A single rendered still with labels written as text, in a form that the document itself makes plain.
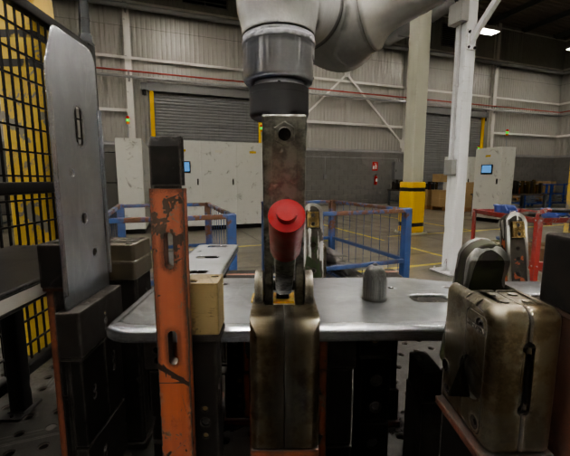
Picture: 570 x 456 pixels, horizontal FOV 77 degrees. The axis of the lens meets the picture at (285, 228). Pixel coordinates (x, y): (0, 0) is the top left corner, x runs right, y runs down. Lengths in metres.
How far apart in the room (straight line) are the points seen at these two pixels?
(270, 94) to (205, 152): 7.88
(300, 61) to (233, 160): 7.99
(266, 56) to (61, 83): 0.25
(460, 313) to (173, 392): 0.27
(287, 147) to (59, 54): 0.33
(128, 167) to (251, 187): 2.68
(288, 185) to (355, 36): 0.32
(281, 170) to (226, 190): 8.08
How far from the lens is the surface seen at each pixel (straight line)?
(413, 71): 8.22
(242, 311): 0.45
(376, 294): 0.49
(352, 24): 0.57
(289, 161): 0.30
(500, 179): 11.01
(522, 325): 0.31
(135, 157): 8.18
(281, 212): 0.20
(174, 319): 0.34
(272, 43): 0.45
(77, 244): 0.53
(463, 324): 0.34
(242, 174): 8.45
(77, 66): 0.57
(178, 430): 0.40
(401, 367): 0.99
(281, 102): 0.44
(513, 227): 0.72
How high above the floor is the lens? 1.16
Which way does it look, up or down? 8 degrees down
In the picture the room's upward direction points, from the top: straight up
